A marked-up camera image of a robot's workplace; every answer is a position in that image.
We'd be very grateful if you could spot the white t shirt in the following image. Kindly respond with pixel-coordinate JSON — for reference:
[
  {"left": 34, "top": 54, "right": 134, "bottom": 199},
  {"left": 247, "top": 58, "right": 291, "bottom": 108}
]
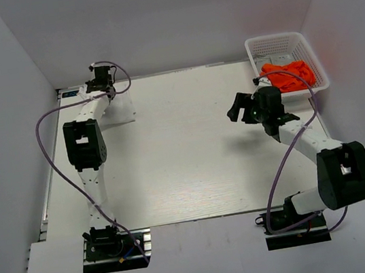
[{"left": 75, "top": 87, "right": 136, "bottom": 128}]

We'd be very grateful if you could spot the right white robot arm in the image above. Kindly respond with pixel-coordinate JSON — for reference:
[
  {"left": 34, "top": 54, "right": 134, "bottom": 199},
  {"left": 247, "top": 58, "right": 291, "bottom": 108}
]
[{"left": 227, "top": 86, "right": 365, "bottom": 229}]

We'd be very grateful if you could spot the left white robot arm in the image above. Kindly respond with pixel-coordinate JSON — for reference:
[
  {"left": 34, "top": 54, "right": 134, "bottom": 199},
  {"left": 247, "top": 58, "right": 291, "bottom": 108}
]
[{"left": 63, "top": 65, "right": 116, "bottom": 230}]

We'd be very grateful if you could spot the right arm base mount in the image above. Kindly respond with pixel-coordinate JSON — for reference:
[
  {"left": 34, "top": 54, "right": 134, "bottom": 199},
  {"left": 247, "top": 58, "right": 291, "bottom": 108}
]
[{"left": 255, "top": 203, "right": 331, "bottom": 251}]

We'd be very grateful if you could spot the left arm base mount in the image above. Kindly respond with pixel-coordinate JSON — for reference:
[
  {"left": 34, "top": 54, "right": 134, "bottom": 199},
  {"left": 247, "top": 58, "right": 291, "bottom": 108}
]
[{"left": 82, "top": 225, "right": 152, "bottom": 273}]

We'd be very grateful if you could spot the grey cloth in basket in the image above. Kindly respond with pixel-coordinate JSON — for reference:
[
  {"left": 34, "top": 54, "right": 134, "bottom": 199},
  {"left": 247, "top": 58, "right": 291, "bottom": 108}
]
[{"left": 254, "top": 54, "right": 295, "bottom": 71}]

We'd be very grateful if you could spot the orange t shirt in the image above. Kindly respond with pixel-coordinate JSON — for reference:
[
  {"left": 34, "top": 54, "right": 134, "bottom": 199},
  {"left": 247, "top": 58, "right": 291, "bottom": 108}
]
[{"left": 260, "top": 60, "right": 316, "bottom": 93}]

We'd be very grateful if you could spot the blue label sticker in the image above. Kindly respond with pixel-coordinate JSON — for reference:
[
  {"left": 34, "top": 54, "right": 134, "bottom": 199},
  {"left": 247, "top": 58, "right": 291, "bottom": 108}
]
[{"left": 61, "top": 90, "right": 79, "bottom": 98}]

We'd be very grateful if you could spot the white plastic basket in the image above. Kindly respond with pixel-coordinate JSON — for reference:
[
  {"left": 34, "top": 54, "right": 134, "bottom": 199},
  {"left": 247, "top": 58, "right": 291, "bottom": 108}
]
[{"left": 243, "top": 26, "right": 332, "bottom": 109}]

